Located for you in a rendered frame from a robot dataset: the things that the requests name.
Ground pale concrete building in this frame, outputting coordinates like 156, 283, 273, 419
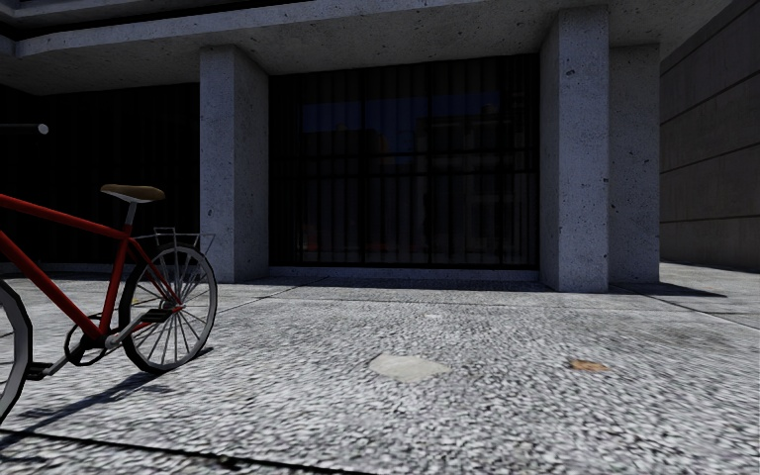
0, 0, 760, 294

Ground red bicycle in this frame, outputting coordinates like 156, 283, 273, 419
0, 123, 219, 425

